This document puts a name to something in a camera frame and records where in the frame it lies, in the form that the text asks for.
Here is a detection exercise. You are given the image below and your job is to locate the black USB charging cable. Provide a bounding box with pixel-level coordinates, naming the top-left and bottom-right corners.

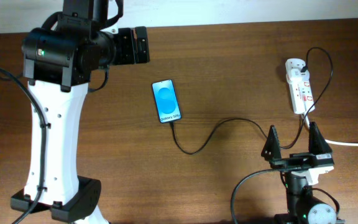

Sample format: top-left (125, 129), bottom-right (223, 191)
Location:
top-left (168, 47), bottom-right (334, 156)

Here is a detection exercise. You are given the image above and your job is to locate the white power strip cord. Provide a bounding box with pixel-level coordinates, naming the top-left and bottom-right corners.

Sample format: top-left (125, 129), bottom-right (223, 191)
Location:
top-left (303, 113), bottom-right (358, 148)

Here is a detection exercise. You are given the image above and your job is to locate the white power strip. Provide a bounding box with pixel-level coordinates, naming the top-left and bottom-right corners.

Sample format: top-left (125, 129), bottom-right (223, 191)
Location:
top-left (285, 58), bottom-right (315, 114)

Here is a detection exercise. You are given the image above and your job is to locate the white USB charger adapter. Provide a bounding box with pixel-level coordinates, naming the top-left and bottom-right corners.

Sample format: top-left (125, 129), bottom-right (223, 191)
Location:
top-left (286, 68), bottom-right (310, 85)

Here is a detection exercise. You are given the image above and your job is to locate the blue Galaxy smartphone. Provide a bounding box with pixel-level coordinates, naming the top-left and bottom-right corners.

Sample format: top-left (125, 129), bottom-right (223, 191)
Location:
top-left (152, 79), bottom-right (181, 123)

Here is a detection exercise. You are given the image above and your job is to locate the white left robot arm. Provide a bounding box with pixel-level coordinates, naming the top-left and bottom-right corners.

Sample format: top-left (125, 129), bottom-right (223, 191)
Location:
top-left (10, 0), bottom-right (150, 223)

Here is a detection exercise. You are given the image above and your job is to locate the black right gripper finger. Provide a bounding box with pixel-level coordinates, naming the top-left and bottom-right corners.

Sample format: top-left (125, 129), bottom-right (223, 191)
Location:
top-left (308, 122), bottom-right (333, 155)
top-left (261, 125), bottom-right (282, 161)

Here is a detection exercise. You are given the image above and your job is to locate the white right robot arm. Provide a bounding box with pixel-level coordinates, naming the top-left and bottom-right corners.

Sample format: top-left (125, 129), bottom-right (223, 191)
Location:
top-left (261, 122), bottom-right (346, 224)

